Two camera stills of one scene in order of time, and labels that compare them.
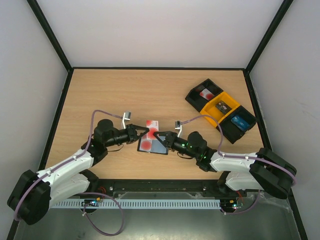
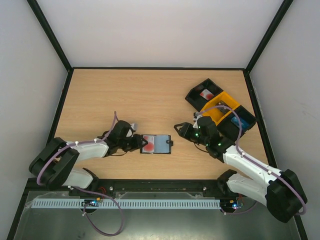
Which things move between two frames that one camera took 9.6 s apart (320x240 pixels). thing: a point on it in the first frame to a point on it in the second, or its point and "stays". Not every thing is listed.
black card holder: [151, 145] stays
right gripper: [169, 140] to [186, 130]
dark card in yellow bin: [223, 107] stays
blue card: [241, 123] stays
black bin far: [199, 96] stays
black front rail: [121, 186] stays
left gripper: [135, 137] to [137, 143]
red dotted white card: [153, 126] to [207, 94]
